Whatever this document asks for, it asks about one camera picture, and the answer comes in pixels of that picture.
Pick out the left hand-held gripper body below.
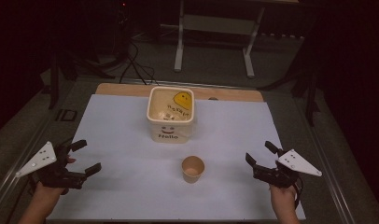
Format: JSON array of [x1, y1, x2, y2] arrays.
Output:
[[15, 140, 88, 190]]

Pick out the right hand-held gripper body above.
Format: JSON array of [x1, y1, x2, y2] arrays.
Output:
[[252, 148, 323, 189]]

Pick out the brown paper cup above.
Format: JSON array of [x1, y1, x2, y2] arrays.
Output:
[[181, 155, 206, 185]]

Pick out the cream smiley-face bin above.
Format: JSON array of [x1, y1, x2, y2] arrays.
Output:
[[146, 86, 197, 145]]

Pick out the person's left hand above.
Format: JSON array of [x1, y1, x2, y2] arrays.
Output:
[[33, 156, 77, 202]]

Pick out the person's right hand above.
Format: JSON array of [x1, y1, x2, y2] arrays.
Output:
[[269, 182, 300, 214]]

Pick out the black floor plate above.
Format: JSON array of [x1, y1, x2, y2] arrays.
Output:
[[55, 108, 78, 122]]

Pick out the white table sheet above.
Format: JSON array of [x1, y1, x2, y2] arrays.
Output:
[[47, 93, 307, 221]]

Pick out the black metal stand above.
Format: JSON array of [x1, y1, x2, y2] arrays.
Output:
[[303, 59, 321, 128], [47, 50, 62, 110]]

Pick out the wooden table board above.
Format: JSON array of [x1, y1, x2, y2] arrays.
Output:
[[94, 82, 265, 104]]

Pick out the dark equipment stand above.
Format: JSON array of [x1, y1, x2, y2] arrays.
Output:
[[112, 0, 133, 62]]

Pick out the white metal stand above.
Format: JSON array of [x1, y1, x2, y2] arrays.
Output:
[[174, 0, 267, 79]]

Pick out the metal frame rail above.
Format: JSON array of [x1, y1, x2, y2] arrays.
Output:
[[303, 122, 358, 224], [0, 122, 60, 218]]

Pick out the black floor cables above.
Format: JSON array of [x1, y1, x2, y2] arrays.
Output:
[[118, 38, 160, 86]]

